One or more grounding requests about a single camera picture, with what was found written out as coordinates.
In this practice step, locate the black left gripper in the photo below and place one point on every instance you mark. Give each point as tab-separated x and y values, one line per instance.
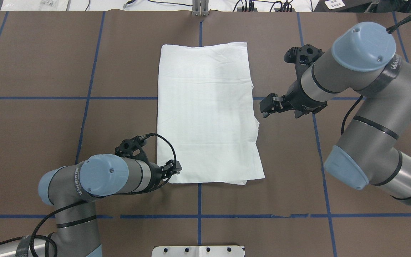
156	174

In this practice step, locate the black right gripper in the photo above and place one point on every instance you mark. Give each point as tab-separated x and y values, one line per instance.
299	97

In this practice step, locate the white printed t-shirt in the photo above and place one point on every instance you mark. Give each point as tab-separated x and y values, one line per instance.
205	110

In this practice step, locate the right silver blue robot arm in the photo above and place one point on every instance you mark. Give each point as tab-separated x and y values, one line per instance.
362	59

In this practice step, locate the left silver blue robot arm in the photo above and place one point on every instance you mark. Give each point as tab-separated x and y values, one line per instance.
71	230

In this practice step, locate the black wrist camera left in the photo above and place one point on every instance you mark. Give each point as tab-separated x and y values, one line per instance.
132	148

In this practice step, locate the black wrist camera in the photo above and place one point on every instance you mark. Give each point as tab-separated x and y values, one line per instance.
305	55
132	148

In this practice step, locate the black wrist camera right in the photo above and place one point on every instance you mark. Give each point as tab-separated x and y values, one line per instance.
305	55

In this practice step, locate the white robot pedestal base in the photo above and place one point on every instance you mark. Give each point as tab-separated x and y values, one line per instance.
200	251

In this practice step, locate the aluminium frame post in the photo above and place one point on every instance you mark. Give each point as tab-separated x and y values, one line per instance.
200	8

